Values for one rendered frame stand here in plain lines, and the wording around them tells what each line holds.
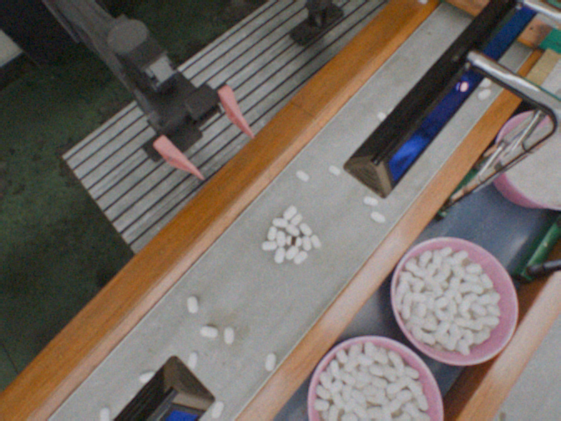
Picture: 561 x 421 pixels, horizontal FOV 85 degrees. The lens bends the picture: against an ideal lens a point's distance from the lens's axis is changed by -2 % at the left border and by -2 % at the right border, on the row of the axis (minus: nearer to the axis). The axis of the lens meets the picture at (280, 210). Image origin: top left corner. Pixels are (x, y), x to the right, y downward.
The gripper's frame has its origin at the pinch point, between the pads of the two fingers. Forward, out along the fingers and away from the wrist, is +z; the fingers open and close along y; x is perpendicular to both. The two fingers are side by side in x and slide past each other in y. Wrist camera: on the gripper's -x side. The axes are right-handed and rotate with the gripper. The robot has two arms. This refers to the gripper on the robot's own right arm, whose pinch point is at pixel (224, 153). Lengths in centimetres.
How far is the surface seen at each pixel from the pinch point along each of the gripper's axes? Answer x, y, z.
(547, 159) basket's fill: 33, 64, 41
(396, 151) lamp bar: -3.1, 16.3, 17.8
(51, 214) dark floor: 109, -70, -98
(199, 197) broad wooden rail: 30.9, -7.0, -12.0
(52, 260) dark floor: 108, -82, -76
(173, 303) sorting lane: 33.2, -27.9, 3.0
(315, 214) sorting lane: 33.1, 11.3, 10.4
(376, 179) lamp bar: -1.3, 12.3, 18.4
